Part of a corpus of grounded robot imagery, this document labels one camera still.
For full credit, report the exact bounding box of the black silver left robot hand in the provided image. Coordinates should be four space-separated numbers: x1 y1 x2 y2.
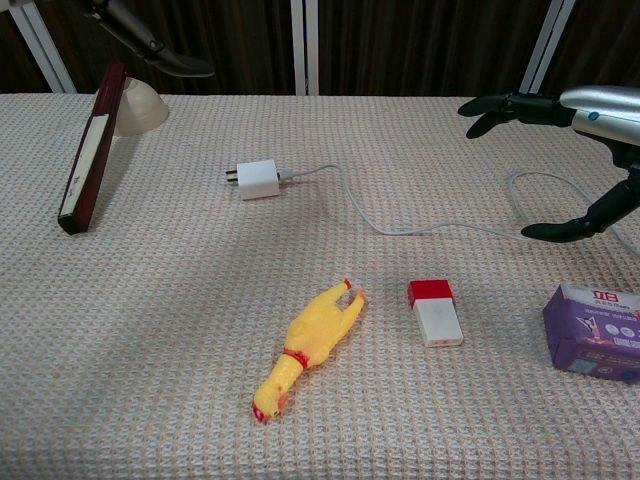
82 0 216 79

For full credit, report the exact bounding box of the white charger plug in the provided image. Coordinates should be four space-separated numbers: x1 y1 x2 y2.
224 158 282 202

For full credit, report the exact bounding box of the dark brown curtain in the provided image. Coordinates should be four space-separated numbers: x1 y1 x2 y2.
0 0 640 97

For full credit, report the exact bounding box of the purple cardboard box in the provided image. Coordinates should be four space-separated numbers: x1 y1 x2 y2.
542 282 640 385

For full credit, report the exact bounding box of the white metal frame post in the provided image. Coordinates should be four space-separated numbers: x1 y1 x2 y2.
290 0 320 97
7 0 77 95
518 0 577 95

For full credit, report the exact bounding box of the translucent plastic cup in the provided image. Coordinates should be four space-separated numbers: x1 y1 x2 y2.
112 75 170 139

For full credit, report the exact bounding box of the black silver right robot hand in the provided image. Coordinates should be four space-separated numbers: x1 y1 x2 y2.
458 84 640 244

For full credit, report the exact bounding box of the beige waffle tablecloth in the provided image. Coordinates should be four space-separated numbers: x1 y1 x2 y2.
0 92 640 480

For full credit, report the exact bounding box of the white charging cable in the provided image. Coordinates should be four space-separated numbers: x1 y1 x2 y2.
277 163 640 251

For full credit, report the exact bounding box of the yellow rubber chicken toy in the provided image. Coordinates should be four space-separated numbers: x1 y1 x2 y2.
251 278 368 425

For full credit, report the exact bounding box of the red and white small box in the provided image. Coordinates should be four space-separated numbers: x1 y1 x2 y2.
407 278 465 349

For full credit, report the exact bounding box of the long dark red box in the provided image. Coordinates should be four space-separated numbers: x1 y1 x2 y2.
57 62 128 236

